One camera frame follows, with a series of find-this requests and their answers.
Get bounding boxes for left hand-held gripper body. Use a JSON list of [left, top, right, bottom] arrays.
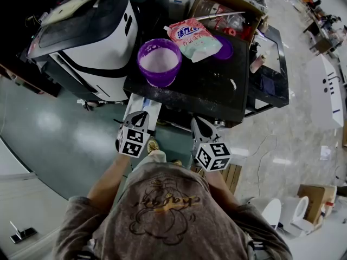
[[115, 110, 151, 159]]

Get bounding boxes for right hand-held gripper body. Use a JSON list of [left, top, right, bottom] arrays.
[[190, 116, 233, 172]]

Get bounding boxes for white detergent powder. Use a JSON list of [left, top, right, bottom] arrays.
[[139, 47, 180, 73]]

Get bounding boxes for person's left forearm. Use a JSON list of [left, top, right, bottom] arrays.
[[86, 152, 133, 211]]

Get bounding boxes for person's right forearm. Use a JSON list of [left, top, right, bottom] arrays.
[[203, 169, 242, 209]]

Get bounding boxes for black-topped washing machine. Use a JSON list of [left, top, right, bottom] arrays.
[[123, 32, 250, 130]]

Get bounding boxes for large white and black machine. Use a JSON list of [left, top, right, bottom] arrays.
[[26, 0, 139, 103]]

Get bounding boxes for pink detergent pouch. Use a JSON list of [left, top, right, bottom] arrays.
[[163, 17, 223, 63]]

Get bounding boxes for beige trousers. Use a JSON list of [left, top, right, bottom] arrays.
[[132, 149, 168, 174]]

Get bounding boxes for wooden slat pallet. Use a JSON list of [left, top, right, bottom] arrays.
[[190, 162, 242, 195]]

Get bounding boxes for purple plastic bucket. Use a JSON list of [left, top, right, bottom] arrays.
[[136, 37, 183, 88]]

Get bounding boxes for brown printed t-shirt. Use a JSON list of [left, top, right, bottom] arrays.
[[53, 161, 294, 260]]

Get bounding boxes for white toilet lid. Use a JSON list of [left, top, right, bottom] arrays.
[[248, 197, 282, 230]]

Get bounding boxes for dark blue cloth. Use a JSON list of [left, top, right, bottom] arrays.
[[259, 74, 277, 95]]

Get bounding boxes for pale pink bottle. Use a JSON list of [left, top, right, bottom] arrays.
[[249, 52, 268, 74]]

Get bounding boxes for white toilet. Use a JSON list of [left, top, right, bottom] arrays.
[[278, 196, 316, 238]]

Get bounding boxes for purple bucket lid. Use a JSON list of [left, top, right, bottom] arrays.
[[212, 35, 235, 61]]

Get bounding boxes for brown cardboard box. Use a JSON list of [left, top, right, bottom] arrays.
[[296, 184, 338, 225]]

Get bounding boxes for white paper sheet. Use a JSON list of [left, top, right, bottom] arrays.
[[319, 145, 332, 161]]

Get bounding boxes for low brown shelf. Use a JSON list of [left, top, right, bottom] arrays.
[[0, 62, 61, 98]]

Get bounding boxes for red plastic parts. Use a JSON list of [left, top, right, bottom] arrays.
[[221, 25, 253, 41]]

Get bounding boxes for white cabinet with black marks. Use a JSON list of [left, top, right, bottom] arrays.
[[305, 54, 345, 130]]

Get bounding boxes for metal tube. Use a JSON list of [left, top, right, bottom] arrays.
[[195, 10, 246, 22]]

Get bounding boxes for cream flat board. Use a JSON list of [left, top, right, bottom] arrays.
[[40, 0, 110, 27]]

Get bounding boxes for open cardboard box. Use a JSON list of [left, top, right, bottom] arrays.
[[188, 0, 268, 42]]

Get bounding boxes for cluttered background desks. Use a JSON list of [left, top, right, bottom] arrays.
[[292, 0, 347, 57]]

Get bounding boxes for black frame stand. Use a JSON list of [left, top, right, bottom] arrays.
[[245, 24, 290, 118]]

